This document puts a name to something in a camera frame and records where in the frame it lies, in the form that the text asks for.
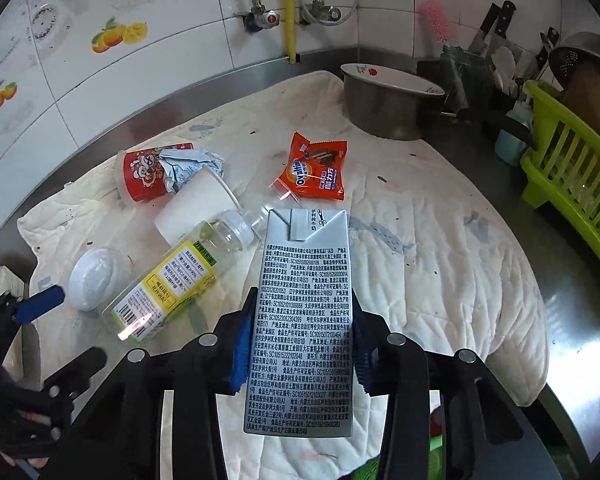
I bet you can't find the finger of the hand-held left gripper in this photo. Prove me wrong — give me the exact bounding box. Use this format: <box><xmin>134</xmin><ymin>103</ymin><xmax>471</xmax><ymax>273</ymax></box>
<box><xmin>40</xmin><ymin>345</ymin><xmax>108</xmax><ymax>403</ymax></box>
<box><xmin>0</xmin><ymin>285</ymin><xmax>65</xmax><ymax>346</ymax></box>

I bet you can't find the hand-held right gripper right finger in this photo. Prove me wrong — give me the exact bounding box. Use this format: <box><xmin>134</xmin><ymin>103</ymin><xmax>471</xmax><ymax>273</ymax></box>
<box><xmin>347</xmin><ymin>305</ymin><xmax>563</xmax><ymax>480</ymax></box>

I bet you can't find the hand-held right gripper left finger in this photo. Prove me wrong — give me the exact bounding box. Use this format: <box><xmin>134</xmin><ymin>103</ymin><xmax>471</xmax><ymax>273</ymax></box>
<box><xmin>67</xmin><ymin>286</ymin><xmax>261</xmax><ymax>480</ymax></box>

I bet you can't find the white round lid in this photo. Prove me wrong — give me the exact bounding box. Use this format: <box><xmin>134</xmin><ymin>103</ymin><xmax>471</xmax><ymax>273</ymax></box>
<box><xmin>69</xmin><ymin>247</ymin><xmax>126</xmax><ymax>311</ymax></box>

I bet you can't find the grey milk carton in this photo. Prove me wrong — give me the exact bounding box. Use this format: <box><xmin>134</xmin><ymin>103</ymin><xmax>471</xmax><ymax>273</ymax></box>
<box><xmin>243</xmin><ymin>208</ymin><xmax>356</xmax><ymax>438</ymax></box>

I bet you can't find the clear bottle with yellow label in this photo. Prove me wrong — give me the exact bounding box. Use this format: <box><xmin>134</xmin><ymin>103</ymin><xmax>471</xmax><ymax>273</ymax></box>
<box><xmin>101</xmin><ymin>209</ymin><xmax>261</xmax><ymax>346</ymax></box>

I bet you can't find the white paper cup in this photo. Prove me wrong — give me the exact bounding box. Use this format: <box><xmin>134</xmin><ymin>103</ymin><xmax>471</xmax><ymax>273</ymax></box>
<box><xmin>153</xmin><ymin>165</ymin><xmax>242</xmax><ymax>246</ymax></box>

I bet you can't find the red printed paper cup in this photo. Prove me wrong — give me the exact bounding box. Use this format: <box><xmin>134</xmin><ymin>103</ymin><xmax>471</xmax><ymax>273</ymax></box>
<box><xmin>115</xmin><ymin>142</ymin><xmax>196</xmax><ymax>206</ymax></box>

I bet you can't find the orange snack packet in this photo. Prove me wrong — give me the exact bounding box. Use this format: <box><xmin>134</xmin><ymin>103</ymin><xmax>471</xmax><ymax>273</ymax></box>
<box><xmin>270</xmin><ymin>131</ymin><xmax>351</xmax><ymax>203</ymax></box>

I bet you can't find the white blue wrapper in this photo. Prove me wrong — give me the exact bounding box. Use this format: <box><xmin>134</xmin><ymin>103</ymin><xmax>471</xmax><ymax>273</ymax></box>
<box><xmin>157</xmin><ymin>147</ymin><xmax>226</xmax><ymax>196</ymax></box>

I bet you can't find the white quilted mat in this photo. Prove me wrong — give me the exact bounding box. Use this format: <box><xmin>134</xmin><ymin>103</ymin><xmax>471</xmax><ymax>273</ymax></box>
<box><xmin>17</xmin><ymin>70</ymin><xmax>551</xmax><ymax>480</ymax></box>

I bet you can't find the metal pot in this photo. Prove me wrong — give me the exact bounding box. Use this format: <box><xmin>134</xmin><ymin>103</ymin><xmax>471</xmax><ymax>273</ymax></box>
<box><xmin>342</xmin><ymin>72</ymin><xmax>536</xmax><ymax>143</ymax></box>

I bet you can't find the teal plastic bottle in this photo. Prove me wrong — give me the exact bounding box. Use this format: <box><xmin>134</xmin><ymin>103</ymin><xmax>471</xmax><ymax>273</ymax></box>
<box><xmin>495</xmin><ymin>102</ymin><xmax>531</xmax><ymax>166</ymax></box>

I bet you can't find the green plastic dish rack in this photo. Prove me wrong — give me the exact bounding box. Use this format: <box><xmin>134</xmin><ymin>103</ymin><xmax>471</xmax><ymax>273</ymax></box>
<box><xmin>519</xmin><ymin>80</ymin><xmax>600</xmax><ymax>256</ymax></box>

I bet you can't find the white bowl with red print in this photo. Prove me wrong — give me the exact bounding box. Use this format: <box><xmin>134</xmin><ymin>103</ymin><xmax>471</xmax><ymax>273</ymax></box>
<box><xmin>340</xmin><ymin>62</ymin><xmax>446</xmax><ymax>97</ymax></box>

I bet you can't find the glass utensil jar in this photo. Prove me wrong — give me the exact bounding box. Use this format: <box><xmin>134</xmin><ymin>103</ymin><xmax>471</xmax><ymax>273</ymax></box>
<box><xmin>440</xmin><ymin>45</ymin><xmax>496</xmax><ymax>111</ymax></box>

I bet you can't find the white plastic spoon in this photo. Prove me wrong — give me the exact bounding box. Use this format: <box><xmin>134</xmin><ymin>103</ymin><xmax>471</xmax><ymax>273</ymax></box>
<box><xmin>492</xmin><ymin>45</ymin><xmax>518</xmax><ymax>96</ymax></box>

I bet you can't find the metal water valve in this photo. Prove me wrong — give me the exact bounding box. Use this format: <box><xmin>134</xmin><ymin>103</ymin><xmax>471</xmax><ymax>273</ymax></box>
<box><xmin>244</xmin><ymin>5</ymin><xmax>281</xmax><ymax>33</ymax></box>
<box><xmin>300</xmin><ymin>4</ymin><xmax>342</xmax><ymax>26</ymax></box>

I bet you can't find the pink bottle brush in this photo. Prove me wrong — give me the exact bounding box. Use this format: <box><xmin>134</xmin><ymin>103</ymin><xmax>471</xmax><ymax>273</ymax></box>
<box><xmin>420</xmin><ymin>0</ymin><xmax>453</xmax><ymax>46</ymax></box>

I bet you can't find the yellow gas pipe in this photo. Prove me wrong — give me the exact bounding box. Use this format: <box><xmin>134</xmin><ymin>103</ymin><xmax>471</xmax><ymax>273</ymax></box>
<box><xmin>283</xmin><ymin>0</ymin><xmax>299</xmax><ymax>64</ymax></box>

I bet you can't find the wooden cutting board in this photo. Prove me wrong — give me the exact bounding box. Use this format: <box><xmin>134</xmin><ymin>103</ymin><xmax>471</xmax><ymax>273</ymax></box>
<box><xmin>560</xmin><ymin>60</ymin><xmax>600</xmax><ymax>151</ymax></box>

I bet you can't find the metal colander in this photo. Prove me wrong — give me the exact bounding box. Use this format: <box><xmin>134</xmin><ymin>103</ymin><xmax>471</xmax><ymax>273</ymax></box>
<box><xmin>547</xmin><ymin>31</ymin><xmax>600</xmax><ymax>91</ymax></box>

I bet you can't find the black-handled kitchen knife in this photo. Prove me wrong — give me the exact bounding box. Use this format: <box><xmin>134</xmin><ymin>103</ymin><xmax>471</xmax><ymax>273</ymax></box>
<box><xmin>467</xmin><ymin>2</ymin><xmax>502</xmax><ymax>56</ymax></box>
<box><xmin>490</xmin><ymin>0</ymin><xmax>517</xmax><ymax>46</ymax></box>

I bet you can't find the dark-handled knife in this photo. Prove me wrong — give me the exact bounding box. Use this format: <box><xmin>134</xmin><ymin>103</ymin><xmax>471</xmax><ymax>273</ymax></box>
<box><xmin>534</xmin><ymin>27</ymin><xmax>561</xmax><ymax>78</ymax></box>

